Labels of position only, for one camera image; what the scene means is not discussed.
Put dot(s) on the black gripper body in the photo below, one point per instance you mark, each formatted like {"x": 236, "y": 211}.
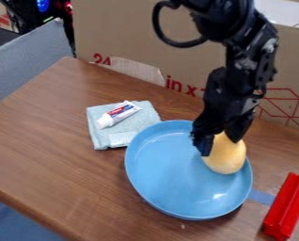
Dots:
{"x": 227, "y": 99}

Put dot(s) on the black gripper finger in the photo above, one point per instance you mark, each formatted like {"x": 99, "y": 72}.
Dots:
{"x": 236, "y": 128}
{"x": 203, "y": 143}

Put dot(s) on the yellow ball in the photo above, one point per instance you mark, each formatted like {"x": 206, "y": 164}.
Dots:
{"x": 227, "y": 155}

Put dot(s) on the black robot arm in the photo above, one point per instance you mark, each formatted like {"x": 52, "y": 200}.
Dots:
{"x": 232, "y": 23}

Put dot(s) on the blue plate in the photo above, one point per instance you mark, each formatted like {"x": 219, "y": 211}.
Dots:
{"x": 172, "y": 179}

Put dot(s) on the white toothpaste tube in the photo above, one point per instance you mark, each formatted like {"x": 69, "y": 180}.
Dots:
{"x": 123, "y": 111}

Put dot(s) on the blue tape strip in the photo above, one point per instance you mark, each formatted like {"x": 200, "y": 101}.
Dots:
{"x": 262, "y": 197}

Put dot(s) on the light blue folded cloth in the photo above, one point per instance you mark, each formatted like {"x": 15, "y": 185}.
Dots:
{"x": 119, "y": 135}

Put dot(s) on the red plastic block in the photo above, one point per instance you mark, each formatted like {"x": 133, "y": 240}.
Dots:
{"x": 283, "y": 213}

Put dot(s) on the brown cardboard box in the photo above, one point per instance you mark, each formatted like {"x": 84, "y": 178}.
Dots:
{"x": 113, "y": 31}

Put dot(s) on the black machine with lights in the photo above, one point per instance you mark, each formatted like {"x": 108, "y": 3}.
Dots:
{"x": 31, "y": 13}

